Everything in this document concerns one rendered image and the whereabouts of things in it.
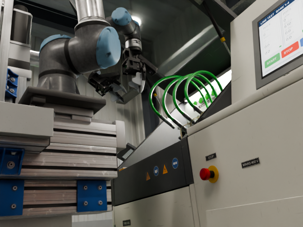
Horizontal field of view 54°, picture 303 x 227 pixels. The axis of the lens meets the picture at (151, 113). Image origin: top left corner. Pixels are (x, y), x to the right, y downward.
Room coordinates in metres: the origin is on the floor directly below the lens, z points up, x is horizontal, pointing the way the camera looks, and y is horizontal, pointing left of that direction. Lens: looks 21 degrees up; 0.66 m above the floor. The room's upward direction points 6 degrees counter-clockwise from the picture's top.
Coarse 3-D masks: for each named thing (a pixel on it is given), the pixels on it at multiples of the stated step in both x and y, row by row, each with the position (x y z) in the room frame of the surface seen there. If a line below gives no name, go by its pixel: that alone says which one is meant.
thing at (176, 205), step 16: (176, 192) 1.08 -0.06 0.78; (128, 208) 1.42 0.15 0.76; (144, 208) 1.29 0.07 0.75; (160, 208) 1.18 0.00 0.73; (176, 208) 1.09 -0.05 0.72; (192, 208) 1.02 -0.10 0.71; (128, 224) 1.43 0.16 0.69; (144, 224) 1.30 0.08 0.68; (160, 224) 1.19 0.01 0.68; (176, 224) 1.10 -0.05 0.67; (192, 224) 1.02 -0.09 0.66
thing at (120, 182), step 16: (176, 144) 1.05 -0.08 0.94; (144, 160) 1.26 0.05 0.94; (160, 160) 1.15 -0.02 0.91; (128, 176) 1.40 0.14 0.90; (144, 176) 1.27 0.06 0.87; (160, 176) 1.16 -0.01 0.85; (176, 176) 1.07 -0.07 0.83; (128, 192) 1.41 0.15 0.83; (144, 192) 1.28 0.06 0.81; (160, 192) 1.17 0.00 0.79
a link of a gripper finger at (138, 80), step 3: (138, 72) 1.14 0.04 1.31; (141, 72) 1.14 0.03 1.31; (138, 75) 1.14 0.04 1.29; (141, 75) 1.14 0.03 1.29; (132, 78) 1.13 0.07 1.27; (135, 78) 1.13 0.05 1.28; (138, 78) 1.14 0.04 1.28; (141, 78) 1.14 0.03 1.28; (132, 81) 1.13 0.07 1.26; (135, 81) 1.13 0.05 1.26; (138, 81) 1.14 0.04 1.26; (141, 81) 1.14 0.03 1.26; (144, 81) 1.15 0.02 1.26; (138, 84) 1.14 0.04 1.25; (141, 84) 1.15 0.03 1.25; (141, 87) 1.15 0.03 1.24; (141, 90) 1.16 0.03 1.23
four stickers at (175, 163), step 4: (172, 160) 1.08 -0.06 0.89; (176, 160) 1.06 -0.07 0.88; (164, 164) 1.13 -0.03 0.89; (172, 164) 1.08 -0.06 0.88; (176, 164) 1.06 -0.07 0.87; (156, 168) 1.18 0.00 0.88; (164, 168) 1.13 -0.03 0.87; (148, 172) 1.23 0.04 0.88; (156, 172) 1.18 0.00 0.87; (164, 172) 1.13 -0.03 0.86; (148, 176) 1.24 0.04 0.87
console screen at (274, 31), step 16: (288, 0) 0.89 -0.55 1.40; (272, 16) 0.95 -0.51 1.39; (288, 16) 0.89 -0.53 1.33; (256, 32) 1.02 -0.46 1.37; (272, 32) 0.95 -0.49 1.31; (288, 32) 0.89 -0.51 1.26; (256, 48) 1.02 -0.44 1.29; (272, 48) 0.94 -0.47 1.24; (288, 48) 0.89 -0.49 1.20; (256, 64) 1.01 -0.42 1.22; (272, 64) 0.94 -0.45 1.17; (288, 64) 0.89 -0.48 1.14; (256, 80) 1.01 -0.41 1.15; (272, 80) 0.94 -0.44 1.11
